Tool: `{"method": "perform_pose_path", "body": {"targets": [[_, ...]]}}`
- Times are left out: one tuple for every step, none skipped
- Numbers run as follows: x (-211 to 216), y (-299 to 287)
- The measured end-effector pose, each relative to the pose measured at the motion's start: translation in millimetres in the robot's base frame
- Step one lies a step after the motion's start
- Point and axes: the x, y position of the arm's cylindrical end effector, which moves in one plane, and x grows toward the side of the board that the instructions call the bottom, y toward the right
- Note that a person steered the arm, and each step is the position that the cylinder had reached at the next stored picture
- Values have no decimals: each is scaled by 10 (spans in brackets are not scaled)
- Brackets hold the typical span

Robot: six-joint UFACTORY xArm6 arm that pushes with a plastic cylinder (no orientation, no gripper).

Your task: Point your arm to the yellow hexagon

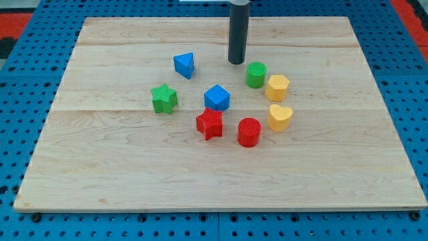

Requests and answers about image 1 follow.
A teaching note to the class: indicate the yellow hexagon block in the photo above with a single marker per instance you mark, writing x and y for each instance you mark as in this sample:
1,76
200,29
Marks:
277,87

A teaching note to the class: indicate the red star block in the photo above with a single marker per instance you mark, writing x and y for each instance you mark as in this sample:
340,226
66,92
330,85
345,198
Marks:
210,123

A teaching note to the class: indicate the blue cube block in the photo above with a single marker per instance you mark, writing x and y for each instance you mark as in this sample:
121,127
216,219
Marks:
217,98

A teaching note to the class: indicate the red cylinder block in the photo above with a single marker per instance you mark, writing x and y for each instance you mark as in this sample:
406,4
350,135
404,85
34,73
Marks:
249,130

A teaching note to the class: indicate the green star block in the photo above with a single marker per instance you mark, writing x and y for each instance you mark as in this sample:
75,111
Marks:
164,99

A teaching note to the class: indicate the wooden board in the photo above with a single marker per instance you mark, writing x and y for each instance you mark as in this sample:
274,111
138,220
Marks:
103,149

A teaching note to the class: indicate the blue triangle block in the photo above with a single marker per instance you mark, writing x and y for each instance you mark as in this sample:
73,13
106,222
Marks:
184,64

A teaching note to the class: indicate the yellow heart block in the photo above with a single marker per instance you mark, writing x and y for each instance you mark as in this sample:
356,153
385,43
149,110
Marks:
278,118

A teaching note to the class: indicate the green cylinder block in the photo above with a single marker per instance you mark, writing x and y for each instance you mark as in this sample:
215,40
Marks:
255,75

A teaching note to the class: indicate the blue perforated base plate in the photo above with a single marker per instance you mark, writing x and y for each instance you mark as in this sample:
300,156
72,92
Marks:
32,73

